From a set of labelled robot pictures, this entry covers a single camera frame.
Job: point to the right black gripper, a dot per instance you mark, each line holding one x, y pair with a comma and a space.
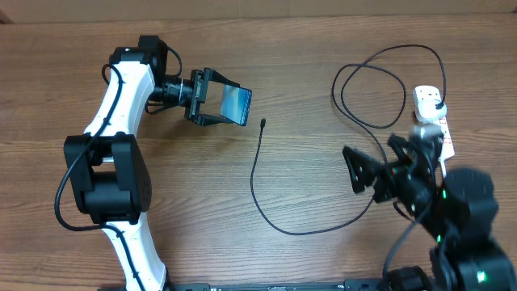
367, 169

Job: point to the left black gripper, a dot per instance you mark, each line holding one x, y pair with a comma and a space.
199, 92

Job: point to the Samsung Galaxy smartphone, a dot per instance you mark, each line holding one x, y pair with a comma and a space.
235, 104

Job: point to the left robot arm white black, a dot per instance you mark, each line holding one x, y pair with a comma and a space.
105, 167

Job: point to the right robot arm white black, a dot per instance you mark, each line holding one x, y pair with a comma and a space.
458, 214

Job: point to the white charger plug adapter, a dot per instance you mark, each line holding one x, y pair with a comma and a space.
427, 111

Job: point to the white power strip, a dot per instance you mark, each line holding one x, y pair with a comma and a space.
425, 92

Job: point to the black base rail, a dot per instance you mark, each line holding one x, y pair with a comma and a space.
347, 285

